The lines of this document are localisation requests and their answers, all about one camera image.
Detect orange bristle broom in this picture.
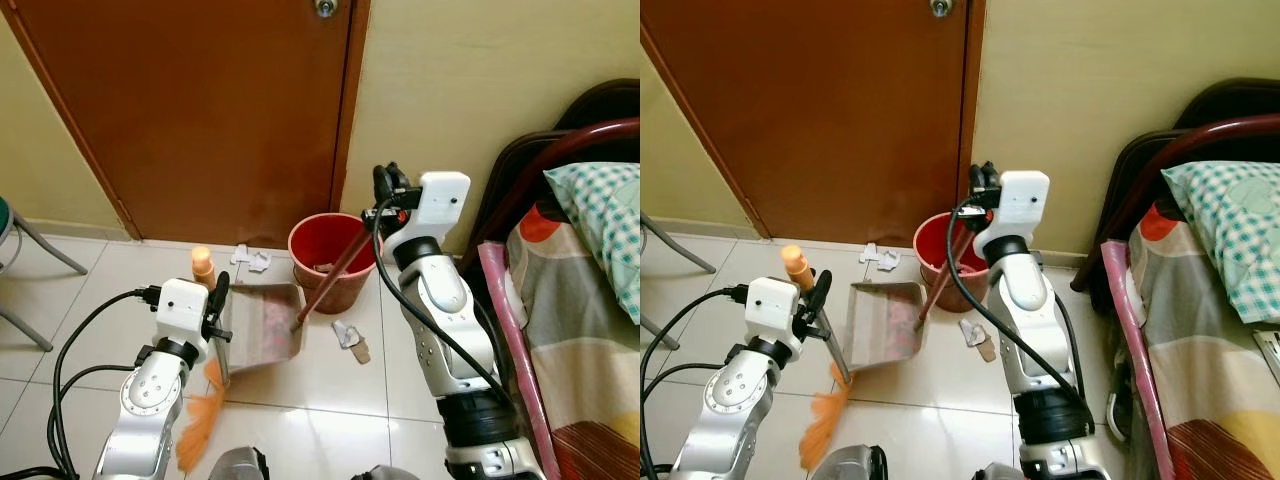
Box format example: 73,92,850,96
177,245,232,474
781,244,854,474

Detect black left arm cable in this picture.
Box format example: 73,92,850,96
0,285,164,480
640,284,751,480

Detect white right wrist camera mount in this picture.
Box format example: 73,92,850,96
984,170,1050,242
398,171,472,252

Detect brown wooden door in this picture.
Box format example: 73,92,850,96
640,0,988,248
0,0,372,248

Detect dark brown bed headboard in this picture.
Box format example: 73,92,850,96
1070,77,1280,293
468,78,641,293

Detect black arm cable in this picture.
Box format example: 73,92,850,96
640,284,751,480
361,195,516,406
0,285,164,480
946,193,1094,426

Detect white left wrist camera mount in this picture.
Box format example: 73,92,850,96
156,278,210,347
744,276,799,342

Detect red plastic bucket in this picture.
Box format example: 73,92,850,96
288,212,380,316
912,211,992,314

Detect green checkered pillow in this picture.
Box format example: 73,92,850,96
543,161,641,324
1161,159,1280,324

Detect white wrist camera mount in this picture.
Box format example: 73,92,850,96
744,276,799,342
398,171,472,252
984,170,1050,242
156,278,210,347

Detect grey legged stool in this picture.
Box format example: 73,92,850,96
640,213,718,276
0,196,90,354

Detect metal dustpan with red handle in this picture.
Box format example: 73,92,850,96
218,208,385,389
846,215,976,379

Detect pink patterned mattress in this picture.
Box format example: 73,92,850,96
1099,240,1177,480
477,240,563,480

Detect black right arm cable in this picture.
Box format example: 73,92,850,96
946,193,1094,426
361,195,516,406

